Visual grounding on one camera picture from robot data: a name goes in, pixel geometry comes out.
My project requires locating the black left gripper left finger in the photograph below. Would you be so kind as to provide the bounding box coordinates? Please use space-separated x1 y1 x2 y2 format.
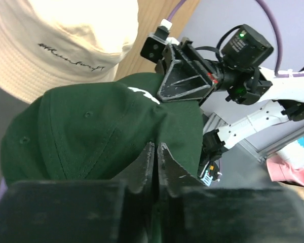
0 143 155 242

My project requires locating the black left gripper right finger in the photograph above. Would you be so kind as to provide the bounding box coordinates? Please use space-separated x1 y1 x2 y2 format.
158 143 304 242

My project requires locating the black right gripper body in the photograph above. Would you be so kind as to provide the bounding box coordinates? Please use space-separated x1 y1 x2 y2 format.
154 37 228 101

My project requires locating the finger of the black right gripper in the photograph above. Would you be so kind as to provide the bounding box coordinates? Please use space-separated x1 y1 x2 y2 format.
156 43 215 102

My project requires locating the dark green baseball cap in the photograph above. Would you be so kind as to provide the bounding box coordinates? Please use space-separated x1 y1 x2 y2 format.
0 73 203 185

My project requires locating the lavender baseball cap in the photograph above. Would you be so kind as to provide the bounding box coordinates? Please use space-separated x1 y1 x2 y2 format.
0 178 8 201

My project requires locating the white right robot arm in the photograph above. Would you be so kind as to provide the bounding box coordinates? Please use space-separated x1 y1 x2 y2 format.
155 24 304 186

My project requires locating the tall wooden shelf box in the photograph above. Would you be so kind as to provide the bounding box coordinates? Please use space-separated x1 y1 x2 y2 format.
115 0 199 80

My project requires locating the cream bucket hat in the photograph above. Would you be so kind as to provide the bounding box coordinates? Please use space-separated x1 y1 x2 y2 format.
0 0 139 103

